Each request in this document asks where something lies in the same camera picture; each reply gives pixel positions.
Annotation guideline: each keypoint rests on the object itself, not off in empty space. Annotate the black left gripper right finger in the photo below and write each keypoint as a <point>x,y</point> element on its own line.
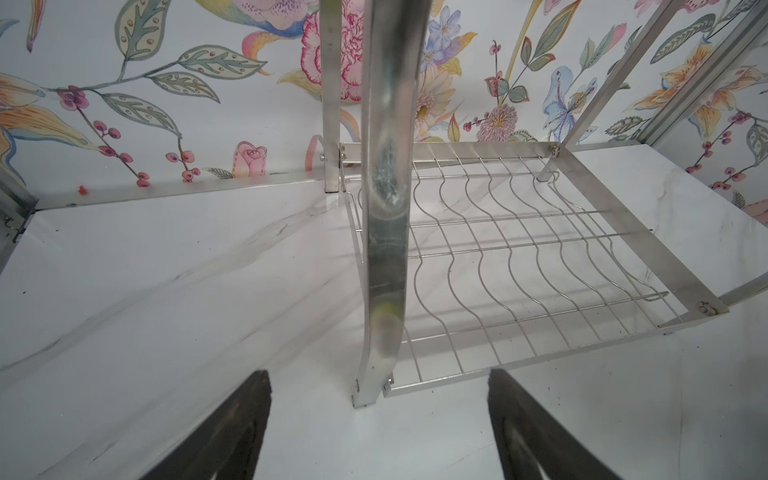
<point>530,442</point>

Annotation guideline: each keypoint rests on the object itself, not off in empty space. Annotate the stainless steel dish rack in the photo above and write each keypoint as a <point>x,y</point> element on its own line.
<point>481,256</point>

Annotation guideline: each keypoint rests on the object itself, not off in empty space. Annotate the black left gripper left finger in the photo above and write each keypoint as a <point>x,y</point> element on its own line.
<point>227,444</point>

